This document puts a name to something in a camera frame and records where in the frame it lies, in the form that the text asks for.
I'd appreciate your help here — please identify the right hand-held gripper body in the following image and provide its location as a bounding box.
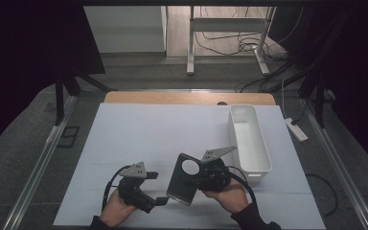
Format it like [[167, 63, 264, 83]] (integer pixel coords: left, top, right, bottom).
[[198, 146, 238, 193]]

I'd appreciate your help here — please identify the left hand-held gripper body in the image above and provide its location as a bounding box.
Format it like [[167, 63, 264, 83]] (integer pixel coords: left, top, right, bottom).
[[118, 161, 157, 215]]

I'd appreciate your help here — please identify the dark grey phone case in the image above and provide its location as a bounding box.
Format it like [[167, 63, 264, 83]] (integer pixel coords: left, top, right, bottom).
[[166, 152, 203, 206]]

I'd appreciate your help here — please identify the person's left hand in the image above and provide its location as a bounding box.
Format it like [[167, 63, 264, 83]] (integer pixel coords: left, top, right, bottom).
[[100, 188, 139, 228]]

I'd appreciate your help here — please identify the person's right hand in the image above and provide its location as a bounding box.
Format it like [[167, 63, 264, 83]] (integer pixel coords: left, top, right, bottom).
[[202, 177, 250, 215]]

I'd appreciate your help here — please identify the light blue table mat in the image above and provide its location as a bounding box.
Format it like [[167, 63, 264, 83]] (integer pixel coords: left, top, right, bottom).
[[53, 103, 327, 230]]

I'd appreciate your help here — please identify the white plastic storage bin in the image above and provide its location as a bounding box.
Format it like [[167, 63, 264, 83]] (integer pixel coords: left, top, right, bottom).
[[227, 103, 273, 188]]

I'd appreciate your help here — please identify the white power strip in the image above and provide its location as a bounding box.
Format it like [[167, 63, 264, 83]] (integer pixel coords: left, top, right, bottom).
[[284, 117, 310, 143]]

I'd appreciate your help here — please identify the black metal stand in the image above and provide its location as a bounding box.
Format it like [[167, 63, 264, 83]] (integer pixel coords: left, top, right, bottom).
[[54, 72, 118, 127], [297, 68, 329, 129]]

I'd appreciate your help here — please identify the white cabinet panel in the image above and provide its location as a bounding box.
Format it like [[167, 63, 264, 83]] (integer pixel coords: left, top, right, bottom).
[[82, 6, 168, 54]]

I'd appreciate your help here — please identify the black curtain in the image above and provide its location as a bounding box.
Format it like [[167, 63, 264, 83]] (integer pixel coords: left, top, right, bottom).
[[267, 0, 368, 177], [0, 0, 106, 159]]

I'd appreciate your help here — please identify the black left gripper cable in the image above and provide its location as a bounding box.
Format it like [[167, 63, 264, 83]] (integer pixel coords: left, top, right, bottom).
[[101, 165, 132, 213]]

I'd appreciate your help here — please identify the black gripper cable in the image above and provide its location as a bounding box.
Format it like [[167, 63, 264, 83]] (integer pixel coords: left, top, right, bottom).
[[225, 165, 258, 206], [101, 165, 132, 213]]

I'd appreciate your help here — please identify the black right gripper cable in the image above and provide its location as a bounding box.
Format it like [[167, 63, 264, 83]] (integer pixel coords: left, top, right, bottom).
[[225, 165, 258, 206]]

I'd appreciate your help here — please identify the aluminium rail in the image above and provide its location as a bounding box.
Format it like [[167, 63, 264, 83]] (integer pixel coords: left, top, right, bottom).
[[301, 98, 368, 230], [1, 95, 79, 230]]

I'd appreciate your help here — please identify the white power strip cable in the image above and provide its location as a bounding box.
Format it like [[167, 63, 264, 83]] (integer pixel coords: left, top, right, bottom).
[[280, 79, 289, 121]]

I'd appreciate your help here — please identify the black floor cable loop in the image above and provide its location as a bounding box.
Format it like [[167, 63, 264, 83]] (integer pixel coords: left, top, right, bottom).
[[306, 173, 339, 217]]

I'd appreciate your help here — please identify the tangle of black floor cables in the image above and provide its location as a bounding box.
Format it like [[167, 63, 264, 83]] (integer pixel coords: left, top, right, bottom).
[[194, 6, 301, 94]]

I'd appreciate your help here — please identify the white metal desk frame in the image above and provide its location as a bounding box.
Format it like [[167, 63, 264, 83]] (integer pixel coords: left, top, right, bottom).
[[186, 6, 277, 77]]

